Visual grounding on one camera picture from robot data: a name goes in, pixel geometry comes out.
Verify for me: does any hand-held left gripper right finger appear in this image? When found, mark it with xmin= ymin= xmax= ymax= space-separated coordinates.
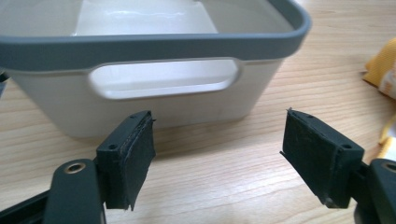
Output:
xmin=278 ymin=107 xmax=365 ymax=209

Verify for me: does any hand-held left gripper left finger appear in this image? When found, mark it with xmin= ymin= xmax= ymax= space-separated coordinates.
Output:
xmin=94 ymin=109 xmax=157 ymax=212

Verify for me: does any white plastic basket grey rim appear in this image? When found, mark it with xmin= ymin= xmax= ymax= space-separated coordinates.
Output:
xmin=0 ymin=0 xmax=313 ymax=139

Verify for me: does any yellow white snack packet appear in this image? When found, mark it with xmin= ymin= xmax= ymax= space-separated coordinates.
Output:
xmin=376 ymin=114 xmax=396 ymax=162

